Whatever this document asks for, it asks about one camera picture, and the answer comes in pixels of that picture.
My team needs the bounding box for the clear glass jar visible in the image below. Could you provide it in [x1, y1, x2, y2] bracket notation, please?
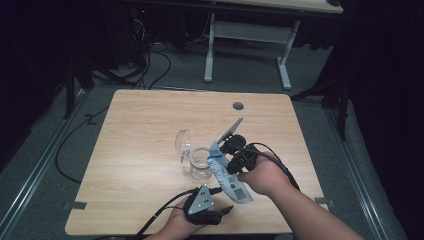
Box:
[189, 147, 214, 181]

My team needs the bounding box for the metal floor rail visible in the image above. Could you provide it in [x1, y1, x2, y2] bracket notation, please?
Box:
[0, 89, 92, 234]
[323, 105, 390, 240]

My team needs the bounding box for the bundle of black cables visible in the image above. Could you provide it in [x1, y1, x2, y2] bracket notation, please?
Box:
[128, 16, 173, 91]

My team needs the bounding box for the long black floor cable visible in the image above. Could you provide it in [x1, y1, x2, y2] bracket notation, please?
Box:
[54, 105, 112, 185]

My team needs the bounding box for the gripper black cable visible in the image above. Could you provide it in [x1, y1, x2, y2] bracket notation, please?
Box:
[134, 187, 223, 240]
[233, 142, 301, 192]

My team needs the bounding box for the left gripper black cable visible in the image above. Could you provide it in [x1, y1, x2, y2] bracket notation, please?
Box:
[134, 187, 223, 240]

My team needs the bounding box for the white and blue milk carton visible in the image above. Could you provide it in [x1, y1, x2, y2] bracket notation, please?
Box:
[206, 139, 255, 205]

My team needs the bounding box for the person's right hand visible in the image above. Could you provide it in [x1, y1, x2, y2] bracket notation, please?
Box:
[237, 151, 291, 198]

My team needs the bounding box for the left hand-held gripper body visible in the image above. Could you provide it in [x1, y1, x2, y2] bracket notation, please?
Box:
[182, 184, 221, 226]

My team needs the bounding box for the desk with white legs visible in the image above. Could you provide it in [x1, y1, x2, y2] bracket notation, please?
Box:
[126, 0, 344, 91]

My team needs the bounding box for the person's left hand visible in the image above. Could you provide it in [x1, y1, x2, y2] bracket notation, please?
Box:
[167, 199, 201, 235]

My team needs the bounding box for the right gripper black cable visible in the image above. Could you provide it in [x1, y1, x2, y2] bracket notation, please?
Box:
[233, 142, 301, 192]

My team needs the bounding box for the black metal stand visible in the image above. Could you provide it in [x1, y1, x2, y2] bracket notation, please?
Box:
[290, 75, 352, 142]
[62, 59, 136, 120]

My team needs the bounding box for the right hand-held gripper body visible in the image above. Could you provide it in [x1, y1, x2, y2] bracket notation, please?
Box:
[217, 116, 260, 169]

